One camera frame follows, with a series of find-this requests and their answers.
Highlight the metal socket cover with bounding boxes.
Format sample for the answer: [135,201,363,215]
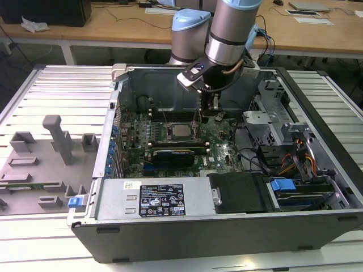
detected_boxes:
[192,109,205,134]

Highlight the silver CPU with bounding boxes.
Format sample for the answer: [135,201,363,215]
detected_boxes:
[171,125,189,138]

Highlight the CPU socket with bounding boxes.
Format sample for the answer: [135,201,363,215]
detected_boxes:
[166,122,204,144]

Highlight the black drive bay cover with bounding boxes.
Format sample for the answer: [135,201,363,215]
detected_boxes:
[208,172,269,215]

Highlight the metal drive cage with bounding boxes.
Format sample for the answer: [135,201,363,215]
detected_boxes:
[242,79,311,148]

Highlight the green motherboard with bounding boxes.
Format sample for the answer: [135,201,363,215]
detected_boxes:
[120,112,246,179]

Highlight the black graphics card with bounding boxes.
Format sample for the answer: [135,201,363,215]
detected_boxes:
[151,149,196,168]

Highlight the black round cooler part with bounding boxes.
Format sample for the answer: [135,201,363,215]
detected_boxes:
[137,95,151,113]

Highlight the blue disk carrier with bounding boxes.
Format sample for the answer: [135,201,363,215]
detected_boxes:
[271,177,297,198]

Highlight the wooden desk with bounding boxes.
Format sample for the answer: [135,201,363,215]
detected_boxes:
[0,0,363,60]

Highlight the grey power supply with label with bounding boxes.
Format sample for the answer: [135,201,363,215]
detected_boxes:
[95,178,218,220]

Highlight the black framed tray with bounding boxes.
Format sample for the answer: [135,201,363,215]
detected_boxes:
[285,8,323,17]

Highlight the white paper sheet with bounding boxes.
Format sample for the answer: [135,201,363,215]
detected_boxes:
[293,16,334,27]

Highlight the black hard disk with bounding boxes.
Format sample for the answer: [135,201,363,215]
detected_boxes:
[273,185,335,211]

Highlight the black PC case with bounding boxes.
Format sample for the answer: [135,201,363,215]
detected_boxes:
[66,63,363,264]

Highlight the grey laptop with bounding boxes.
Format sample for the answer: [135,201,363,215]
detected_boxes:
[288,1,332,13]

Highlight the grey parts rack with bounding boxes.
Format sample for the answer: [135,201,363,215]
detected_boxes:
[0,114,100,216]

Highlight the black box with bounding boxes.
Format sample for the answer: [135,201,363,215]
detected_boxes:
[0,0,93,28]

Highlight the crumpled white paper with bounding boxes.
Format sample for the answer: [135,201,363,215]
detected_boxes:
[20,15,50,33]

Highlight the green RAM stick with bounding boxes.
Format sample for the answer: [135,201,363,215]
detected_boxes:
[0,183,46,193]

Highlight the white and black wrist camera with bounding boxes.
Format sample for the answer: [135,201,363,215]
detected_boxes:
[176,61,212,92]

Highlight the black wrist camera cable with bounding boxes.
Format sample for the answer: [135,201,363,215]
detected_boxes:
[203,59,245,93]

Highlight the black internal cables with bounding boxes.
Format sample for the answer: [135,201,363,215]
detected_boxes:
[231,118,272,174]

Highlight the blue cable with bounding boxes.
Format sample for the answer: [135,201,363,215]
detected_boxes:
[256,27,277,66]

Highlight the orange and yellow wires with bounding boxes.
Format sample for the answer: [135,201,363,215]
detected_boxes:
[279,138,317,175]

